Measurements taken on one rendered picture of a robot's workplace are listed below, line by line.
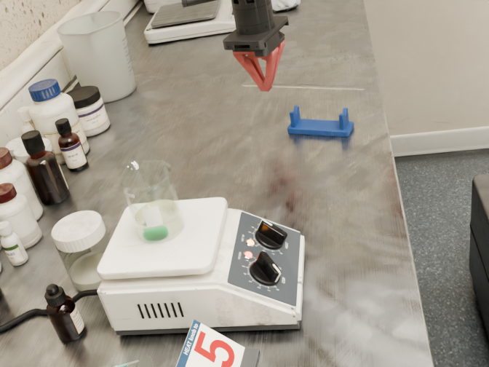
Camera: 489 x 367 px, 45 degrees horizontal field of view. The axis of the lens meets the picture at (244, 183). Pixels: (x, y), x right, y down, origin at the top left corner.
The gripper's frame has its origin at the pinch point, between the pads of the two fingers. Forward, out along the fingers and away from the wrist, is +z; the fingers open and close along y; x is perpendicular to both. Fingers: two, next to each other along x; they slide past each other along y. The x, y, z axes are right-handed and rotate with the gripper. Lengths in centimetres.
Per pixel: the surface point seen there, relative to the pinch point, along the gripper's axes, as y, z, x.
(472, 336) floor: -33, 83, 28
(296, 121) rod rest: -0.1, 6.3, 4.3
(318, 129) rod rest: 1.0, 6.8, 8.3
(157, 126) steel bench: 1.5, 7.8, -21.7
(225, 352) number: 45.2, 6.4, 14.4
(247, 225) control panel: 31.7, 1.7, 11.3
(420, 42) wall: -118, 39, -1
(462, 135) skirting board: -122, 76, 13
